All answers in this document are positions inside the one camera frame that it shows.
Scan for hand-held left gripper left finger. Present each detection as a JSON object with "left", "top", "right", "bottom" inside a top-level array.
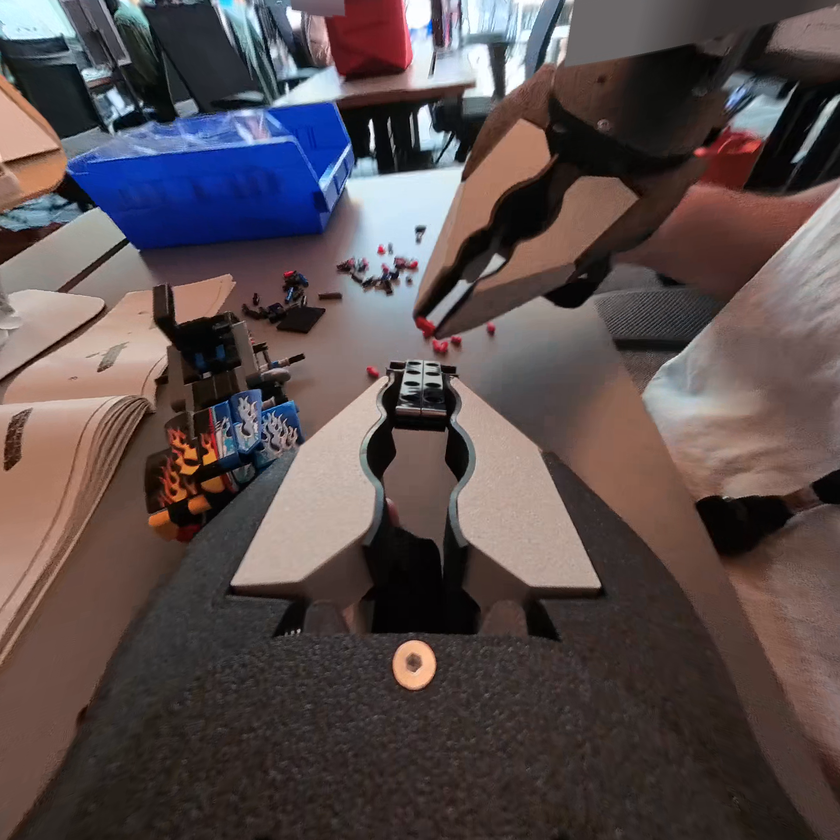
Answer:
[{"left": 231, "top": 371, "right": 398, "bottom": 634}]

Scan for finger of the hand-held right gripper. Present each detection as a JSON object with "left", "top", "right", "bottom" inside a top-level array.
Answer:
[
  {"left": 413, "top": 64, "right": 560, "bottom": 322},
  {"left": 435, "top": 161, "right": 660, "bottom": 340}
]

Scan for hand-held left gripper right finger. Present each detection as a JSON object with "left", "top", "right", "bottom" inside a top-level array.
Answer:
[{"left": 444, "top": 371, "right": 602, "bottom": 636}]

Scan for person's right forearm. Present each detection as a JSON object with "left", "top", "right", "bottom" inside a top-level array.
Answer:
[{"left": 626, "top": 180, "right": 840, "bottom": 298}]

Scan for flame-printed lego truck model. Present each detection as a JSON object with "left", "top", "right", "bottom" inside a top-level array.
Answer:
[{"left": 146, "top": 283, "right": 307, "bottom": 543}]

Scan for scattered small lego pieces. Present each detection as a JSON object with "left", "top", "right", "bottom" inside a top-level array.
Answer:
[{"left": 241, "top": 225, "right": 427, "bottom": 322}]

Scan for black square lego plate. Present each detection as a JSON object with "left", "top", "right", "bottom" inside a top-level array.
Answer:
[{"left": 276, "top": 305, "right": 327, "bottom": 336}]

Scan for lego instruction booklet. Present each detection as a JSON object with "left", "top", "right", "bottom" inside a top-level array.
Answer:
[{"left": 0, "top": 274, "right": 237, "bottom": 665}]

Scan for orange bag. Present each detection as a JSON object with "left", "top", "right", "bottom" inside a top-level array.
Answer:
[{"left": 694, "top": 128, "right": 766, "bottom": 173}]

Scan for brown wooden table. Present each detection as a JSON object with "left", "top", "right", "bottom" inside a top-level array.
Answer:
[{"left": 272, "top": 45, "right": 477, "bottom": 173}]

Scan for grey mesh office chair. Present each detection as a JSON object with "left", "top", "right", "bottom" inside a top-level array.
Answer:
[{"left": 591, "top": 287, "right": 731, "bottom": 350}]

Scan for red bag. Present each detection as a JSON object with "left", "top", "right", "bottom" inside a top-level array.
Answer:
[{"left": 325, "top": 0, "right": 413, "bottom": 79}]

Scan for blue plastic bin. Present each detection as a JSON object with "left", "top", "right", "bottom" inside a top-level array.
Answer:
[{"left": 67, "top": 101, "right": 356, "bottom": 251}]

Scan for clear plastic bag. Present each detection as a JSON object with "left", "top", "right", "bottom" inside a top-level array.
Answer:
[{"left": 84, "top": 108, "right": 298, "bottom": 173}]

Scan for black office chair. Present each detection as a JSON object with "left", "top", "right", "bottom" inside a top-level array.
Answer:
[{"left": 140, "top": 0, "right": 265, "bottom": 114}]

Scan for pale rounded sheet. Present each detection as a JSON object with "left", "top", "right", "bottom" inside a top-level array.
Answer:
[{"left": 0, "top": 290, "right": 106, "bottom": 382}]

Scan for green jacket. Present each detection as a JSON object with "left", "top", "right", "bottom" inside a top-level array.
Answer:
[{"left": 107, "top": 0, "right": 165, "bottom": 99}]

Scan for brown cardboard box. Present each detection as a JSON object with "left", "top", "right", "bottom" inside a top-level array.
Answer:
[{"left": 0, "top": 74, "right": 69, "bottom": 213}]

